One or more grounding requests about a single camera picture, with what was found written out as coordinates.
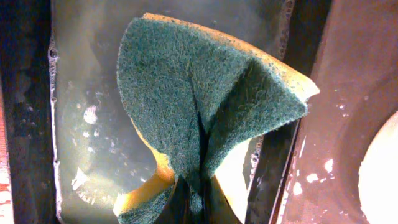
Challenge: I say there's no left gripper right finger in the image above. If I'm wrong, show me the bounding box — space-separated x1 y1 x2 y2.
203 176 241 224

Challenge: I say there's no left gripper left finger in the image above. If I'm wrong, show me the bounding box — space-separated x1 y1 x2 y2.
154 175 190 224

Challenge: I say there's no green and yellow sponge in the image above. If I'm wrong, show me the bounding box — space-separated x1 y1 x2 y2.
113 13 319 223

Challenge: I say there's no white plate teal streak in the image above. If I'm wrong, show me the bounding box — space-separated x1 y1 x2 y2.
358 113 397 224

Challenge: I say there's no small dark green tray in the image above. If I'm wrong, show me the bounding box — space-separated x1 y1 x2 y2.
1 1 331 223

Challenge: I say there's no large brown serving tray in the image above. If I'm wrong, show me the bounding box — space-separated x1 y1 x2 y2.
271 0 397 223

